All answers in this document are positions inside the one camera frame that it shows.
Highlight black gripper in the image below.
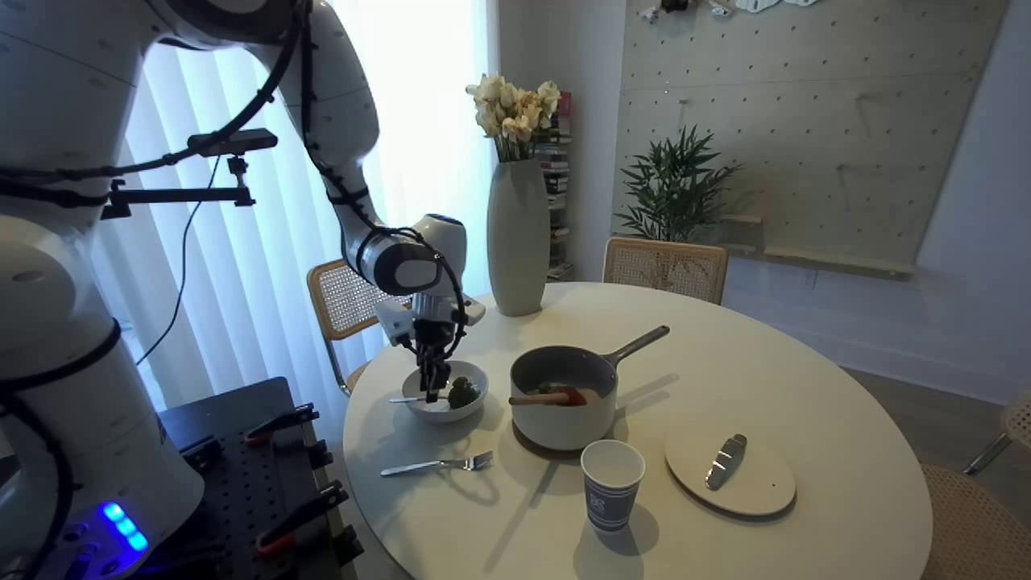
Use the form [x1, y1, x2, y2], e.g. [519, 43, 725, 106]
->
[414, 320, 454, 404]

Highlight white ceramic bowl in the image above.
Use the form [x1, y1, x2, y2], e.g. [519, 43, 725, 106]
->
[403, 362, 490, 425]

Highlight silver metal spoon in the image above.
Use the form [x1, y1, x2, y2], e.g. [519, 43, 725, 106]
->
[390, 394, 435, 407]

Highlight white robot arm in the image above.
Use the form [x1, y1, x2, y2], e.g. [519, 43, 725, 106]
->
[0, 0, 464, 580]

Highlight blue and white paper cup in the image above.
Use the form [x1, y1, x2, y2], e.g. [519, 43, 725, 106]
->
[581, 437, 648, 531]

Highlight green broccoli floret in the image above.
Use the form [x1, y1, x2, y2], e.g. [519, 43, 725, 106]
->
[448, 376, 476, 410]

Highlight wooden spatula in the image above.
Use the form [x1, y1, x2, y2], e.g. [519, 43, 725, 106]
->
[510, 387, 586, 407]

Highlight tall white ribbed vase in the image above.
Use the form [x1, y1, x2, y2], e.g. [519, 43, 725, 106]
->
[486, 157, 552, 316]

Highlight black equipment cart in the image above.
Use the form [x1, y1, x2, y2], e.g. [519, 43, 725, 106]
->
[132, 376, 363, 580]

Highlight rattan dining chair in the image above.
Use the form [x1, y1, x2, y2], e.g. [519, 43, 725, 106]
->
[604, 234, 728, 303]

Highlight cream flower bouquet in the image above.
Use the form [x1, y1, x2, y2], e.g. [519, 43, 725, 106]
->
[468, 73, 562, 160]

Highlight potted green plant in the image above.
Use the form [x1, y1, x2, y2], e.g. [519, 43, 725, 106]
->
[619, 130, 734, 241]

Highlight round pot lid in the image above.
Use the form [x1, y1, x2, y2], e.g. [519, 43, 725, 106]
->
[663, 433, 800, 519]

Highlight white saucepan with handle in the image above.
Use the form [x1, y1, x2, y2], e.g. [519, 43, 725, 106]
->
[510, 324, 667, 452]

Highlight black camera on mount arm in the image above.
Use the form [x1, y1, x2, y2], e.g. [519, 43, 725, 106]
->
[100, 130, 278, 220]

